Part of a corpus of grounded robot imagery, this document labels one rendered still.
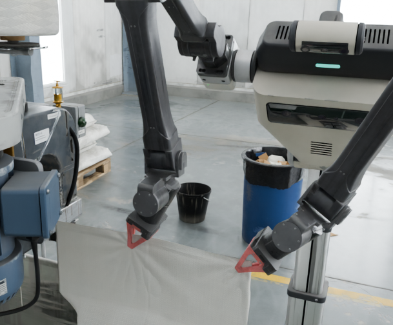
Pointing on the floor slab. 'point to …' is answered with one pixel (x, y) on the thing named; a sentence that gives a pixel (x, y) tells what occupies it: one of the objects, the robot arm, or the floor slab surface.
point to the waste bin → (268, 190)
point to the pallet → (102, 167)
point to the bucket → (193, 202)
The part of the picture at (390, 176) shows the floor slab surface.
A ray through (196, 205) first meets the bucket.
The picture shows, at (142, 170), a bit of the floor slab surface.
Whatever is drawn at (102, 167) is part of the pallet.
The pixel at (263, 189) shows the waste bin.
